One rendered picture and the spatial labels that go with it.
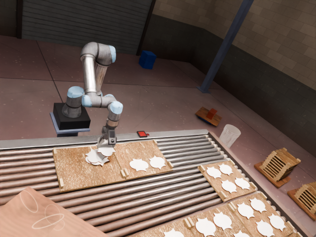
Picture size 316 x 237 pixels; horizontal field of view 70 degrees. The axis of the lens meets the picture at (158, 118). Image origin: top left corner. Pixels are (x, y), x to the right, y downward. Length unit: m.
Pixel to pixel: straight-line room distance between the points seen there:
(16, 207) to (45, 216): 0.14
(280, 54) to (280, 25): 0.73
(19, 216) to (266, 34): 6.60
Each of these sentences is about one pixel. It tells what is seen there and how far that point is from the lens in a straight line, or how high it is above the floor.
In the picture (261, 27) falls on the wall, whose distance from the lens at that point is 7.07.
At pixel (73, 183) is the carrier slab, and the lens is 1.50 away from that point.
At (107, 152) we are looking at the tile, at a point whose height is 1.04.
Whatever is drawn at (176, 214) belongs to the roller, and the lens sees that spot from 1.58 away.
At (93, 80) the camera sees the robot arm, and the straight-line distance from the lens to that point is 1.51.
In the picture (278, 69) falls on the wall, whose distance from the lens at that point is 6.62.
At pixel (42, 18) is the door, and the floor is 0.53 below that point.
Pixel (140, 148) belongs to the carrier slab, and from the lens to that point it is 1.85.
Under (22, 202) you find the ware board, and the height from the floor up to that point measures 1.04.
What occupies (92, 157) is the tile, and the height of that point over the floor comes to 0.96.
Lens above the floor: 2.10
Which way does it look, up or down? 30 degrees down
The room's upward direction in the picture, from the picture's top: 23 degrees clockwise
